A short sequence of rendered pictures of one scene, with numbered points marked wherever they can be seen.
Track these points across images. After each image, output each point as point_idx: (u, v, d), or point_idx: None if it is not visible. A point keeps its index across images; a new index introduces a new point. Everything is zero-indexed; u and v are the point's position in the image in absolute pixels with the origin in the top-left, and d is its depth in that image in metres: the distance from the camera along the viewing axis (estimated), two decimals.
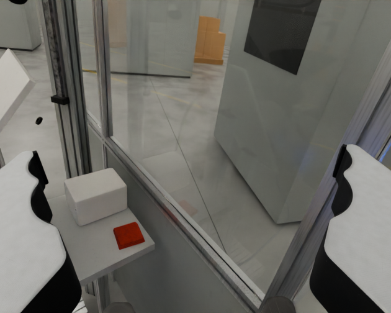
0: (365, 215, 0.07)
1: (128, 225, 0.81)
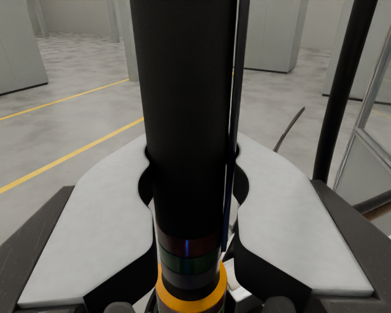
0: (263, 196, 0.08)
1: None
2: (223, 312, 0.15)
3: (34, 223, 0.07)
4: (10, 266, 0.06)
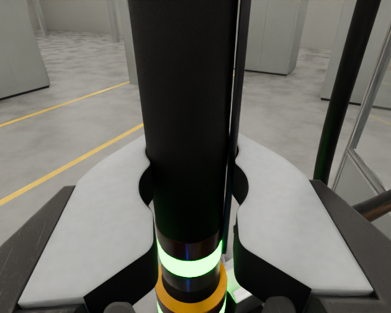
0: (262, 196, 0.08)
1: None
2: None
3: (35, 223, 0.07)
4: (10, 266, 0.06)
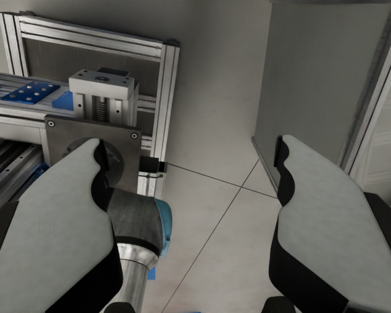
0: (308, 201, 0.07)
1: None
2: None
3: None
4: None
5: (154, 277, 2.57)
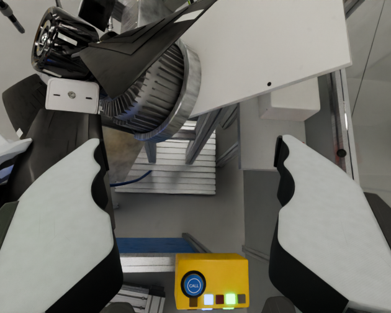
0: (308, 201, 0.07)
1: None
2: None
3: None
4: None
5: None
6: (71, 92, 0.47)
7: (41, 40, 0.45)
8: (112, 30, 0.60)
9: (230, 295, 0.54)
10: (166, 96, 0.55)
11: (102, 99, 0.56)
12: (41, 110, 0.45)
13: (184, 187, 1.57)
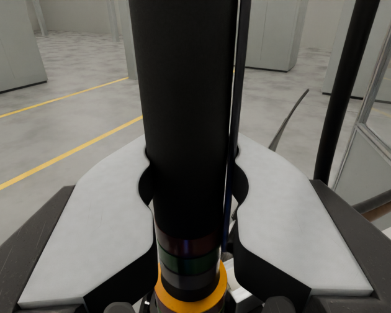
0: (262, 195, 0.08)
1: None
2: None
3: (35, 223, 0.07)
4: (10, 266, 0.06)
5: None
6: None
7: None
8: None
9: None
10: None
11: None
12: None
13: None
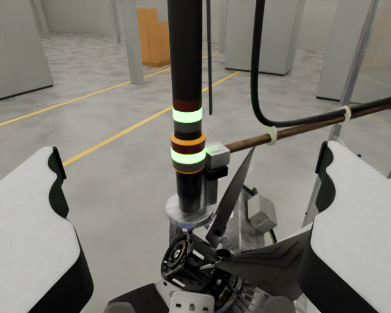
0: (349, 210, 0.07)
1: None
2: (203, 156, 0.31)
3: None
4: None
5: None
6: (195, 307, 0.51)
7: (174, 254, 0.58)
8: None
9: None
10: None
11: None
12: None
13: None
